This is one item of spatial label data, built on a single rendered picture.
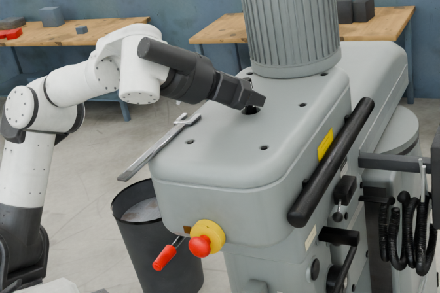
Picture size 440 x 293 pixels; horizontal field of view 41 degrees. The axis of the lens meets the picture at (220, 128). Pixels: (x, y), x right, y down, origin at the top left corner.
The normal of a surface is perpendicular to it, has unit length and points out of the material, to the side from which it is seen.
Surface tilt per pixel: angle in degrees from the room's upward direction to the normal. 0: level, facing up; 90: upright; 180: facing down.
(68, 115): 97
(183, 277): 93
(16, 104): 60
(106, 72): 75
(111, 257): 0
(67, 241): 0
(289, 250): 90
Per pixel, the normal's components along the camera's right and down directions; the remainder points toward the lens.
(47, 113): 0.75, 0.27
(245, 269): -0.44, 0.45
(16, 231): 0.31, 0.10
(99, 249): -0.18, -0.89
